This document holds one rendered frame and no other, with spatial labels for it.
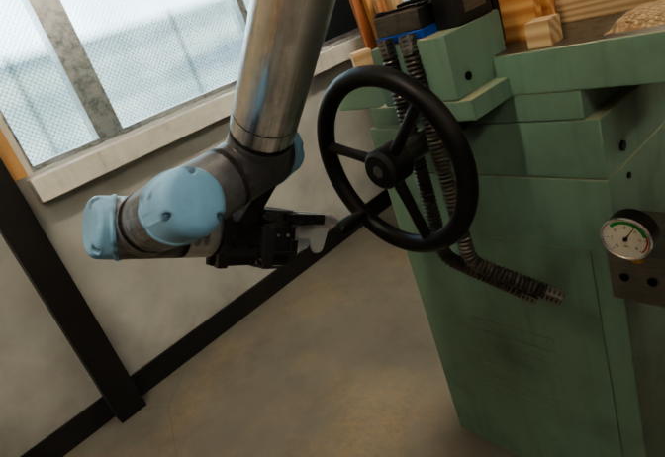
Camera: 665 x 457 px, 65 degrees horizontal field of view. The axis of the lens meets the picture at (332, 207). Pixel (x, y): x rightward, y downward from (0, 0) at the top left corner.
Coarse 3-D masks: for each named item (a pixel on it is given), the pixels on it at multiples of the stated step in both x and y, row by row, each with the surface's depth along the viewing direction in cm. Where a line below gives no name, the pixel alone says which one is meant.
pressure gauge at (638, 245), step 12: (612, 216) 67; (624, 216) 65; (636, 216) 65; (648, 216) 65; (612, 228) 67; (624, 228) 65; (636, 228) 64; (648, 228) 64; (612, 240) 67; (636, 240) 65; (648, 240) 64; (612, 252) 68; (624, 252) 67; (636, 252) 66; (648, 252) 64
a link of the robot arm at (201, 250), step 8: (216, 232) 65; (200, 240) 64; (208, 240) 64; (216, 240) 65; (192, 248) 64; (200, 248) 64; (208, 248) 65; (216, 248) 66; (184, 256) 65; (192, 256) 65; (200, 256) 66; (208, 256) 67
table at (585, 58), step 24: (576, 24) 76; (600, 24) 71; (552, 48) 67; (576, 48) 65; (600, 48) 63; (624, 48) 61; (648, 48) 59; (504, 72) 74; (528, 72) 71; (552, 72) 69; (576, 72) 67; (600, 72) 64; (624, 72) 62; (648, 72) 61; (360, 96) 98; (480, 96) 70; (504, 96) 73; (384, 120) 83
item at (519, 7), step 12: (504, 0) 78; (516, 0) 76; (528, 0) 75; (504, 12) 78; (516, 12) 77; (528, 12) 76; (540, 12) 76; (504, 24) 79; (516, 24) 78; (516, 36) 79
